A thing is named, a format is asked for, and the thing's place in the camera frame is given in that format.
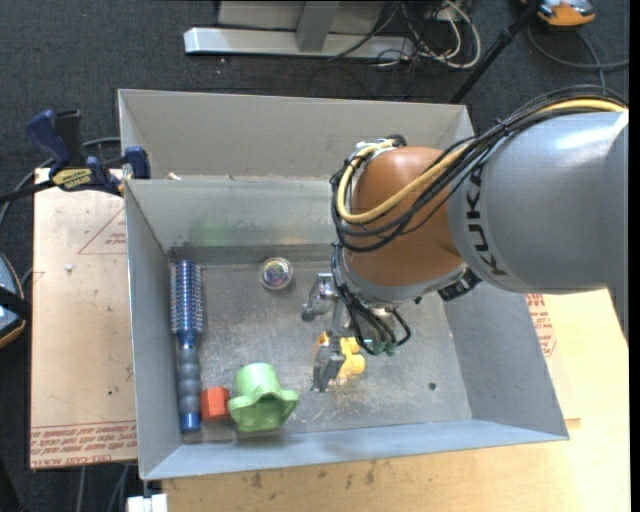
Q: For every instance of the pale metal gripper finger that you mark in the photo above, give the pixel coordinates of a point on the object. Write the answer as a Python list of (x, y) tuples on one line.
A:
[(327, 365), (322, 295)]

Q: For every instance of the yellow toy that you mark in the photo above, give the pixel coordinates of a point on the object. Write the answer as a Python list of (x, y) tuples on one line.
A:
[(353, 366)]

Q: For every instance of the grey metal bin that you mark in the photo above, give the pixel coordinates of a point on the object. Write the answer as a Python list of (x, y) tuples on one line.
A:
[(260, 320)]

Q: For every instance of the green flower-shaped cup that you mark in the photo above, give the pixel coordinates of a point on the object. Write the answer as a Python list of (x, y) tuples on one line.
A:
[(260, 397)]

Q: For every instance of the red-orange small block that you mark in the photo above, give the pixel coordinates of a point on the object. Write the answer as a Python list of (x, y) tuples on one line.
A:
[(214, 404)]

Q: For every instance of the blue round hairbrush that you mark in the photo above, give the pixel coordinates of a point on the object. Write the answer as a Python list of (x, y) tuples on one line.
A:
[(187, 310)]

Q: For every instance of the brown cardboard board, red print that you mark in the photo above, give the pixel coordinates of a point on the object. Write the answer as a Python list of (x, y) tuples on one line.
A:
[(80, 310)]

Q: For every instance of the black cylinder on white bracket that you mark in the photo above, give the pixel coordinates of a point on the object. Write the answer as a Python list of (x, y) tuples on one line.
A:
[(457, 287)]

